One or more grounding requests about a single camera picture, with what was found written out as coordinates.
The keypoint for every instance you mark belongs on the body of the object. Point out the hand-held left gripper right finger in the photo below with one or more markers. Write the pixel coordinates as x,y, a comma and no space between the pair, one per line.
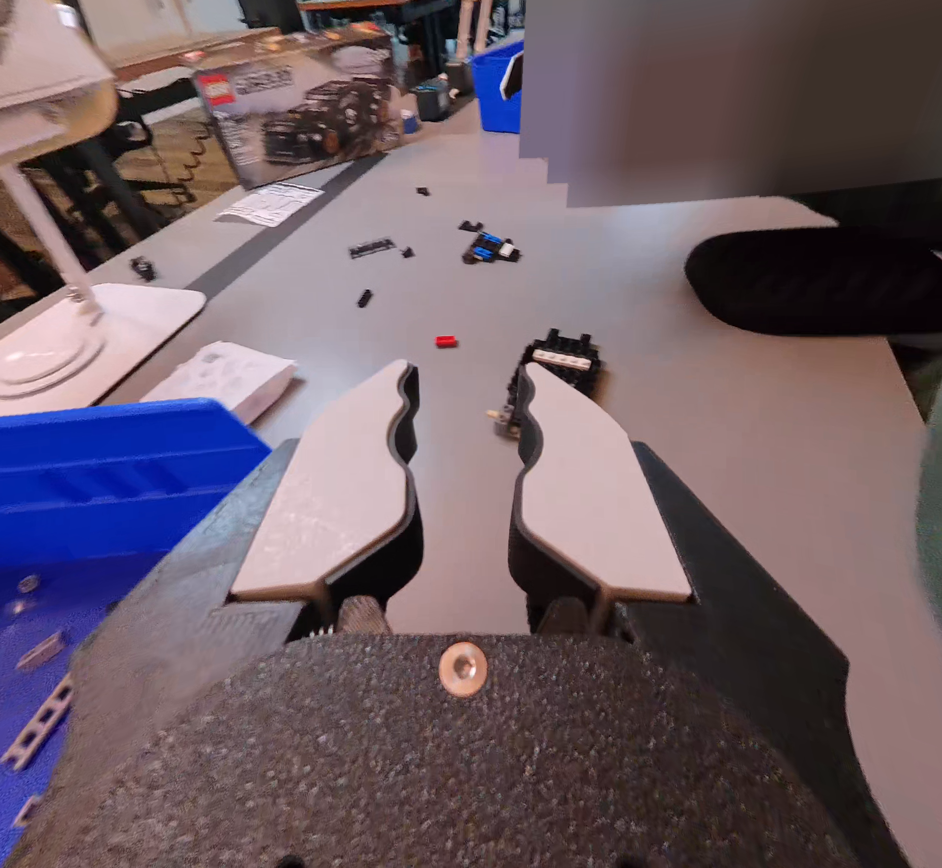
596,508

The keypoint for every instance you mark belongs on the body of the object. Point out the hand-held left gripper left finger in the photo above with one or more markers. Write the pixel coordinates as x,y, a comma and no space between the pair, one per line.
331,500

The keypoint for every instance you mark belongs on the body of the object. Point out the black lego car chassis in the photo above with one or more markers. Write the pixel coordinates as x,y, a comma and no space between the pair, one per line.
560,360

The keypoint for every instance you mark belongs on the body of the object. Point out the blue plastic bin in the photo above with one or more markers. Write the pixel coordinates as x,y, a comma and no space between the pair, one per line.
103,486
501,88

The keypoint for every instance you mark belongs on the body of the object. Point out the small red lego piece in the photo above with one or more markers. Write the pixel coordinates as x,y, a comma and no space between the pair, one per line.
446,341

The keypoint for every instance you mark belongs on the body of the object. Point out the black lego grille piece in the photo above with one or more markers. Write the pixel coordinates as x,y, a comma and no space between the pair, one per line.
373,247

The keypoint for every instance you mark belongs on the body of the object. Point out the blue and black lego assembly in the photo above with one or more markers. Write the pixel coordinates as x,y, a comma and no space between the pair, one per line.
490,246

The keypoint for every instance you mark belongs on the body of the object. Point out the heap of loose lego parts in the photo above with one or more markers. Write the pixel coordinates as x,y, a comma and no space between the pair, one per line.
41,652

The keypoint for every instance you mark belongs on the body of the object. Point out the lego set cardboard box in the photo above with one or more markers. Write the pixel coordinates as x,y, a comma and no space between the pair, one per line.
295,110

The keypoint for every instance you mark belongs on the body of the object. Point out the white printed paper bag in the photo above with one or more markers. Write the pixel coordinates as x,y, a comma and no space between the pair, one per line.
221,375

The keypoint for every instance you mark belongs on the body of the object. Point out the white book stand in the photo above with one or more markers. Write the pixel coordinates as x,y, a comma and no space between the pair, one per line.
118,324

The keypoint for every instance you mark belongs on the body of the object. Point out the small white printed sheet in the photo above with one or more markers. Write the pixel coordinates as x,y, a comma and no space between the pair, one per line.
273,203

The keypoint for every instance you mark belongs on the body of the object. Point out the black office chair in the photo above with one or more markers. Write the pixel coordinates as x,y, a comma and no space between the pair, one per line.
140,132

